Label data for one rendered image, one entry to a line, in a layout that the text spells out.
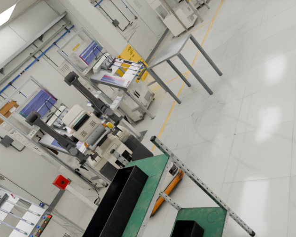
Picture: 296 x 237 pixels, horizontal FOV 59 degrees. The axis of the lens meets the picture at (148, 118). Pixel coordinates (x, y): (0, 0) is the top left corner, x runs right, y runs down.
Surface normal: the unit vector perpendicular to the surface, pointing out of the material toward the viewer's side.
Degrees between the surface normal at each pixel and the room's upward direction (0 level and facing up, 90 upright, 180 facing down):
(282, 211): 0
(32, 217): 47
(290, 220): 0
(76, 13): 90
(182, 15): 90
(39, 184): 90
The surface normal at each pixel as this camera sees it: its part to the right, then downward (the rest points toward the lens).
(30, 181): 0.65, -0.26
